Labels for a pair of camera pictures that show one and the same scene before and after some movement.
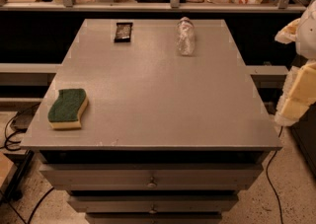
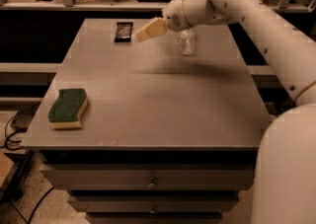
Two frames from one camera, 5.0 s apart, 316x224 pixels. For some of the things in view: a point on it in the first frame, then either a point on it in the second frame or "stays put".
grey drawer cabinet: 166,138 stays put
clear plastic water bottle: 186,37 stays put
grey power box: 23,118 stays put
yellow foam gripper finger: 287,35 to 174,19
